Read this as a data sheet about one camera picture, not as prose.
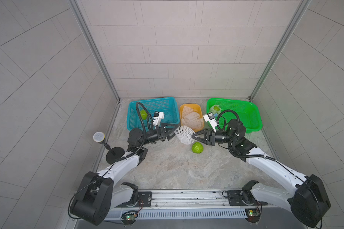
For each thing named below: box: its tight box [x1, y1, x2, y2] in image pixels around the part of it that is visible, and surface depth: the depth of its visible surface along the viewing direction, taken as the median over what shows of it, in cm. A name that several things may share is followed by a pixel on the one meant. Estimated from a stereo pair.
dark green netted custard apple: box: [191, 141, 205, 154], surface depth 86 cm
